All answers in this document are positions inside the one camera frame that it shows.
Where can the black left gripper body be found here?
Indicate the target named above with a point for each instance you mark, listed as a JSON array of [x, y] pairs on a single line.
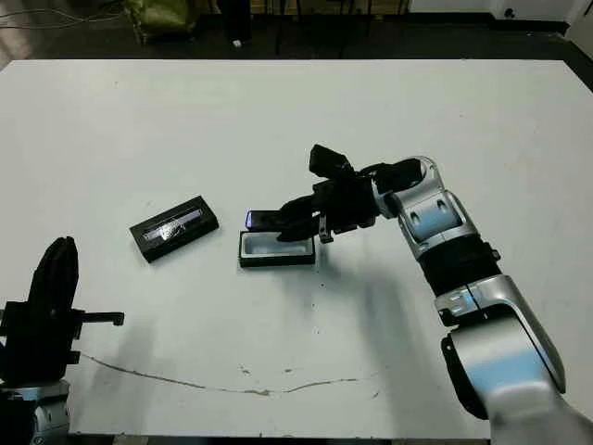
[[37, 343]]

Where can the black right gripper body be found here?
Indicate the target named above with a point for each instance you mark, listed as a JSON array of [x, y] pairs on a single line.
[[347, 204]]

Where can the black office chair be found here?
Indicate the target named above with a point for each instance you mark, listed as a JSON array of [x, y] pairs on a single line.
[[324, 9]]

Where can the black box lid with print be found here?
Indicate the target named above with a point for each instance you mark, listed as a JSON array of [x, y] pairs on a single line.
[[176, 229]]

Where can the black box with white inlay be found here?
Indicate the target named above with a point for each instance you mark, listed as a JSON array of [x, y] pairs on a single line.
[[264, 250]]

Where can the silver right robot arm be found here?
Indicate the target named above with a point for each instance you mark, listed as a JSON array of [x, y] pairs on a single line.
[[491, 352]]

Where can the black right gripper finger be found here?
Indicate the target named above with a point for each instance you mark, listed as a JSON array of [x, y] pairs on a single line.
[[301, 229], [301, 206]]

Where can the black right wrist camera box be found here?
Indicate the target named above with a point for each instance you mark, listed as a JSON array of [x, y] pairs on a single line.
[[326, 160]]

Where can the black upright stand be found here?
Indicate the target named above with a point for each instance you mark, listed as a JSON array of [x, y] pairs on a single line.
[[236, 21]]

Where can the round black wall fitting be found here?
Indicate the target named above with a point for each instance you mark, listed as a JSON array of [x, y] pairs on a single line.
[[510, 13]]

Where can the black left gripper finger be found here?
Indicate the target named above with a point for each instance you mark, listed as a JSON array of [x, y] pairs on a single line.
[[48, 278], [70, 278]]

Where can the olive green bag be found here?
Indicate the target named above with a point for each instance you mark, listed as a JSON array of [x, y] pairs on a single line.
[[162, 18]]

